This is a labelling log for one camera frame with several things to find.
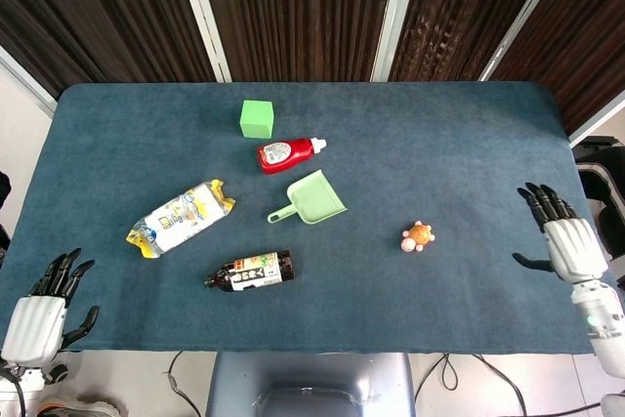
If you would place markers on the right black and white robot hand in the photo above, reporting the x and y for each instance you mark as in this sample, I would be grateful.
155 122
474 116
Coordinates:
573 248

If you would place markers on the clear yellow snack package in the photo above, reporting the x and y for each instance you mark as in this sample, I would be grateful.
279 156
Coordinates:
180 219

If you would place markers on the grey robot torso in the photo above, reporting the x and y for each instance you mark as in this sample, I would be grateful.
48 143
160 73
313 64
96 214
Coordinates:
312 383

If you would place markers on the blue table cloth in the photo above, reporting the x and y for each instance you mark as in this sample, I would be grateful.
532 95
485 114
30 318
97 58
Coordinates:
390 143

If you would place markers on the black bulky object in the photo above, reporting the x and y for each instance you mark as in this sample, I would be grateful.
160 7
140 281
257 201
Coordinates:
4 192

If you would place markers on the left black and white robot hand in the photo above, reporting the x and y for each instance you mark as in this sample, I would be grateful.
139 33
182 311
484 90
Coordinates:
34 329

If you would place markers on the green foam cube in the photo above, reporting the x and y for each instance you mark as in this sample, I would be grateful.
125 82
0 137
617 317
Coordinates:
256 119

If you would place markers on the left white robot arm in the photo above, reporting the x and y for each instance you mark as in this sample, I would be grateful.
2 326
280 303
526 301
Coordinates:
29 380

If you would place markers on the small orange turtle toy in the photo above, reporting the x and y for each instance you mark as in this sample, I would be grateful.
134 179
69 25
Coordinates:
419 235

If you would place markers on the black chair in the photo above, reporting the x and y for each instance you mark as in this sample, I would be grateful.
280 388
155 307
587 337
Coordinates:
605 182

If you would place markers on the dark brown slatted panel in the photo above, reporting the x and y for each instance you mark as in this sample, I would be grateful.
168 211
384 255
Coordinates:
97 12
586 36
298 12
464 12

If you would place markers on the light green plastic dustpan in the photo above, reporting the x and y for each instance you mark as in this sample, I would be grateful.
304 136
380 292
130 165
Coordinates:
315 199

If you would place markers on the dark tea bottle white label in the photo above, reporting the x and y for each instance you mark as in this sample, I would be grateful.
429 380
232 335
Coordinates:
254 273

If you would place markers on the red sauce bottle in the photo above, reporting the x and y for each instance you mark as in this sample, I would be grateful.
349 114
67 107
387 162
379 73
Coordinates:
285 154

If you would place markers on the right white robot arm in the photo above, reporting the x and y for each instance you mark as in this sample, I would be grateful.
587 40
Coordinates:
598 304

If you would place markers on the white divider frame post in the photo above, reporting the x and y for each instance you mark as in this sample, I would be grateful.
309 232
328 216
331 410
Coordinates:
395 16
525 16
27 82
202 16
598 119

